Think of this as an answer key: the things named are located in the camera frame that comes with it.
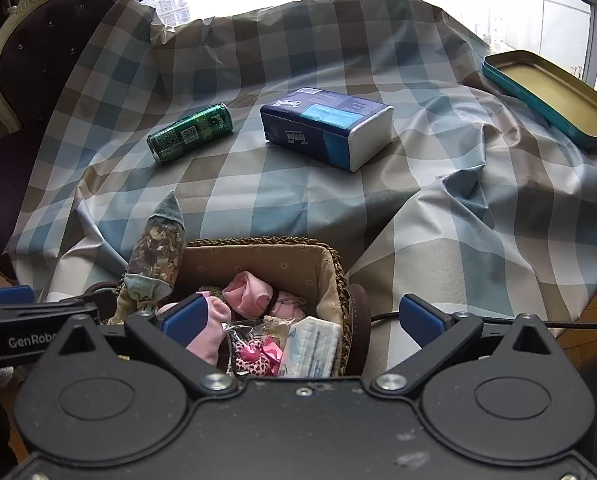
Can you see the large blue tissue pack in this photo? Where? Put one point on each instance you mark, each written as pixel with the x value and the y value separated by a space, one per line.
pixel 323 125

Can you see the pale pink sock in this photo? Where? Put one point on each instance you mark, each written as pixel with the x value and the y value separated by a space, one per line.
pixel 212 336

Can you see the blue grey checked tablecloth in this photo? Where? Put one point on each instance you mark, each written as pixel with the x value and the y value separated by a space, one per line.
pixel 328 200

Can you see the green drink can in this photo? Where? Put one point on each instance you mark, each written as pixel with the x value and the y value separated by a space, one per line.
pixel 188 132

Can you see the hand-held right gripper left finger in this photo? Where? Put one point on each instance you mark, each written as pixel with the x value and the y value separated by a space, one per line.
pixel 184 319

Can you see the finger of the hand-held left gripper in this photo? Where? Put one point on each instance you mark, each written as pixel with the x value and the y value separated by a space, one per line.
pixel 6 295
pixel 23 332

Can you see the woven basket with cloth lining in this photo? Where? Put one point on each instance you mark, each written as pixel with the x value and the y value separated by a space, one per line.
pixel 258 260

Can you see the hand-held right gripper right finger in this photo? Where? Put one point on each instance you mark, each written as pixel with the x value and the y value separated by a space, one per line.
pixel 422 319

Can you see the purple velvet chair cream frame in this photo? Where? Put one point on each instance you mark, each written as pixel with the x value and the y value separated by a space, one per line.
pixel 38 60

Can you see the teal metal tin lid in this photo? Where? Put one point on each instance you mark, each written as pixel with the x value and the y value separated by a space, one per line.
pixel 553 90

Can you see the small white tissue pack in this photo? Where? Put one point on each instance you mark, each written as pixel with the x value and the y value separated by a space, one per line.
pixel 311 347

